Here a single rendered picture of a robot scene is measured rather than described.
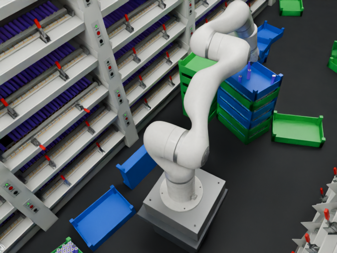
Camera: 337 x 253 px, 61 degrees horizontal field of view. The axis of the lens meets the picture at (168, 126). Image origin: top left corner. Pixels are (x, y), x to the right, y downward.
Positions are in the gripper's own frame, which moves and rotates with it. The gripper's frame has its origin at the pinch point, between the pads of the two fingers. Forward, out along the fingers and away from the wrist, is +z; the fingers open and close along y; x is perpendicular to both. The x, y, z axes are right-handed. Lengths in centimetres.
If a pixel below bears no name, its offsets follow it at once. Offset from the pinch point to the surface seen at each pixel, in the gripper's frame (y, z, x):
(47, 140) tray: -67, -45, -83
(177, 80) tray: -51, 31, -12
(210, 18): -45, 32, 43
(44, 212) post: -72, -19, -120
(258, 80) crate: 7.5, 4.0, -8.3
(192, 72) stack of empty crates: -28.9, -3.3, -16.4
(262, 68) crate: 7.4, 4.0, -0.8
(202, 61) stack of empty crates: -28.8, 5.8, -4.3
